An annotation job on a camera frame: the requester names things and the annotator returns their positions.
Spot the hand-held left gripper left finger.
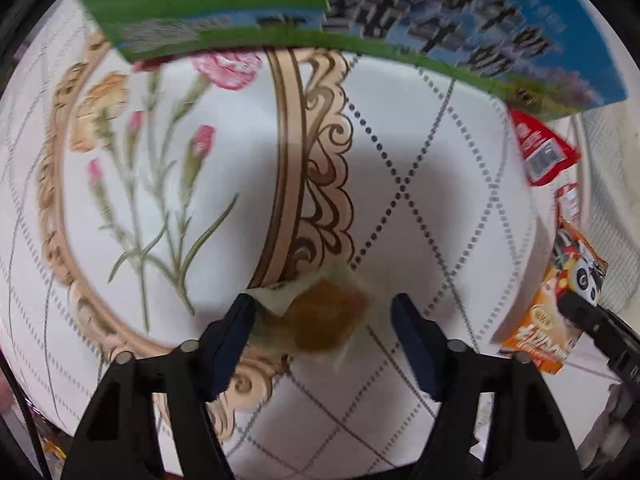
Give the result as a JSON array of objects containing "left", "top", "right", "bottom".
[{"left": 60, "top": 292, "right": 262, "bottom": 480}]

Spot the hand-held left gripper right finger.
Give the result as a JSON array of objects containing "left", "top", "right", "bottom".
[{"left": 389, "top": 292, "right": 586, "bottom": 480}]

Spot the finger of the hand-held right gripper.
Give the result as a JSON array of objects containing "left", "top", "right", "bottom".
[{"left": 556, "top": 291, "right": 640, "bottom": 386}]

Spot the orange panda snack packet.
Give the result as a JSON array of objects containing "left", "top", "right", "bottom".
[{"left": 499, "top": 216, "right": 611, "bottom": 377}]

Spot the small brown pastry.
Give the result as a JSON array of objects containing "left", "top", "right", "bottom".
[{"left": 246, "top": 261, "right": 385, "bottom": 373}]

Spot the printed cardboard box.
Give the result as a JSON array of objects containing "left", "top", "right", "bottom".
[{"left": 71, "top": 0, "right": 629, "bottom": 124}]

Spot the white quilted flower blanket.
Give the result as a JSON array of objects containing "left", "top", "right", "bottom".
[{"left": 0, "top": 0, "right": 576, "bottom": 477}]

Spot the red white sausage stick packet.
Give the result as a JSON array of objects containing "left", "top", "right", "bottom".
[{"left": 554, "top": 182, "right": 582, "bottom": 227}]

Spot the small red snack packet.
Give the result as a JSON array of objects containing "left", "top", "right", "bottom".
[{"left": 508, "top": 108, "right": 582, "bottom": 189}]

